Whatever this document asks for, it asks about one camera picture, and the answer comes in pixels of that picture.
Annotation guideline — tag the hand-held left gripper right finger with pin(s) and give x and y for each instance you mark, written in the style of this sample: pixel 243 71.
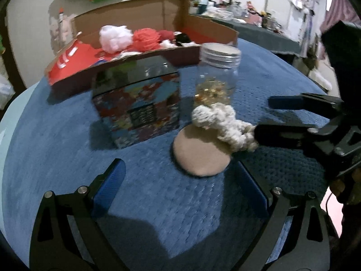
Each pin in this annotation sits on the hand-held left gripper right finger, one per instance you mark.
pixel 251 186

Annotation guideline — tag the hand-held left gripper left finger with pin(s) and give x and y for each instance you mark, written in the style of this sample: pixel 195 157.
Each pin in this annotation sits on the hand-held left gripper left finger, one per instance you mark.
pixel 111 180

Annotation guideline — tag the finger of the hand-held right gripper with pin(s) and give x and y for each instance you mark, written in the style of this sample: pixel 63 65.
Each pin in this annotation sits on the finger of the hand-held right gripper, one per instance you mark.
pixel 282 134
pixel 284 101

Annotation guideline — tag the beige round powder puff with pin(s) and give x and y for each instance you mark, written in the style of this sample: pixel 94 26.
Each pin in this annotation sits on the beige round powder puff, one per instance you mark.
pixel 197 152

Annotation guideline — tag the small white sponge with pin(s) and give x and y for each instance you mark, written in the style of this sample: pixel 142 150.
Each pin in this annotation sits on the small white sponge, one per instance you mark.
pixel 187 44

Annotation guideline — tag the black fluffy soft toy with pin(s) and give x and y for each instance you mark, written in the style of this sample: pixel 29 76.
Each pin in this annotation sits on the black fluffy soft toy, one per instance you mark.
pixel 183 38

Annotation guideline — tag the white mesh bath pouf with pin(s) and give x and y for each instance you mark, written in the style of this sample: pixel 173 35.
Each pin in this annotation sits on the white mesh bath pouf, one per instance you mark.
pixel 112 38

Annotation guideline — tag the orange foam net ball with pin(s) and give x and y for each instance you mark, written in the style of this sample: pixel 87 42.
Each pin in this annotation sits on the orange foam net ball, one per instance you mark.
pixel 146 38

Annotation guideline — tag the brown cardboard box red inside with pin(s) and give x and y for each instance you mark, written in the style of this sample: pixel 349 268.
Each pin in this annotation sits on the brown cardboard box red inside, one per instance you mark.
pixel 127 19

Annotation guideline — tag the person's right hand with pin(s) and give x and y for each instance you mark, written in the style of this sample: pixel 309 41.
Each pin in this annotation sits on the person's right hand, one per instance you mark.
pixel 347 189

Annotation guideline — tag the blue textured blanket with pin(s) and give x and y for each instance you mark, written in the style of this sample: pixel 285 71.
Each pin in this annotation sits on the blue textured blanket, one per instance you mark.
pixel 141 203

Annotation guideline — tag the pink curtain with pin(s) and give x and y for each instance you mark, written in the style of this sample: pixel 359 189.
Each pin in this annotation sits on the pink curtain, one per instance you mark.
pixel 341 8

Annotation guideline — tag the desk with grey cloth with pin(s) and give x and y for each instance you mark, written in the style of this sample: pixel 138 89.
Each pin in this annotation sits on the desk with grey cloth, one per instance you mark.
pixel 262 36

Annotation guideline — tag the white wardrobe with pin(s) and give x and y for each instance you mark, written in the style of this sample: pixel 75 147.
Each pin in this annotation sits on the white wardrobe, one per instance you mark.
pixel 303 5

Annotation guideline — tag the glass jar metal lid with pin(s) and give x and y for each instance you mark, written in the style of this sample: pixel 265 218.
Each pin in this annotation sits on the glass jar metal lid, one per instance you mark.
pixel 217 70

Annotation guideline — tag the colourful patterned box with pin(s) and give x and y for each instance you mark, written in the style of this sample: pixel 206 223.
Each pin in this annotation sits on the colourful patterned box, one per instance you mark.
pixel 135 101

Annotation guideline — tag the clutter of bottles and toiletries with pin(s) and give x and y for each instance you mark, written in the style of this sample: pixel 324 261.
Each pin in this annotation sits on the clutter of bottles and toiletries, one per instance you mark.
pixel 225 8

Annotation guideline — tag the light teal bedsheet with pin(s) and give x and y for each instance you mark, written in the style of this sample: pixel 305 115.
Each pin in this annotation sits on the light teal bedsheet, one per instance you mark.
pixel 4 135

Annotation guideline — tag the pink plush toy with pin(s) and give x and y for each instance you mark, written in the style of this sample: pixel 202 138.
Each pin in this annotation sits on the pink plush toy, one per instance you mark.
pixel 66 28

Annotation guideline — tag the orange white mop stick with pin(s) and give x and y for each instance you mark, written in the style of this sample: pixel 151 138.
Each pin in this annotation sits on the orange white mop stick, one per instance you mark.
pixel 60 25

